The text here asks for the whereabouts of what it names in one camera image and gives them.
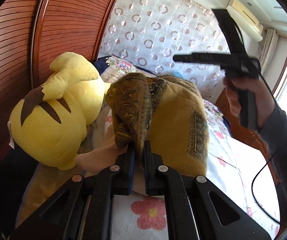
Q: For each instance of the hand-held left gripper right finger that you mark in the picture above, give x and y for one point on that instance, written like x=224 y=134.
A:
x=148 y=170

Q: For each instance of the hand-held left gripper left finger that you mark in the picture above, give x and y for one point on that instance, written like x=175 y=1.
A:
x=131 y=170

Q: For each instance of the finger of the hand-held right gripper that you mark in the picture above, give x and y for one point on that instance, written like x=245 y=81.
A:
x=229 y=32
x=203 y=58

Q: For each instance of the golden patterned garment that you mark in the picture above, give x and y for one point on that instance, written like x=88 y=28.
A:
x=178 y=120

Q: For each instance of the person's right forearm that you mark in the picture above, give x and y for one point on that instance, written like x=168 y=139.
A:
x=283 y=130

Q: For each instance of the person's right hand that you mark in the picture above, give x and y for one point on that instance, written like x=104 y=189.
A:
x=263 y=100

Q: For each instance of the low wooden cabinet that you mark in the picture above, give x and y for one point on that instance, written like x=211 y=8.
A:
x=248 y=140

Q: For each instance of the beige pillow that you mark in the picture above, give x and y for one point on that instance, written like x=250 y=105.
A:
x=96 y=157

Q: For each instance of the bundled pale window curtain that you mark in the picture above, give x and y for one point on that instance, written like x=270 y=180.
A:
x=268 y=50

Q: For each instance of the sheer circle-patterned curtain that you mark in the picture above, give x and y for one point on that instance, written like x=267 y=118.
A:
x=158 y=30

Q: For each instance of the white flowered blanket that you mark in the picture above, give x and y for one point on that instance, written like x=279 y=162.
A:
x=233 y=160

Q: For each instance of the pale yellow blanket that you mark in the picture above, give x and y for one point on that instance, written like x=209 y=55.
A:
x=46 y=180

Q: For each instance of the yellow plush toy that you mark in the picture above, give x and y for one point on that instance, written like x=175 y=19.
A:
x=53 y=120

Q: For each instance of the brown slatted wooden wardrobe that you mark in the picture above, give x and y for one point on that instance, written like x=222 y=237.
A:
x=13 y=55

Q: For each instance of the wall air conditioner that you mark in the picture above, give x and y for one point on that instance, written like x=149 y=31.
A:
x=246 y=17

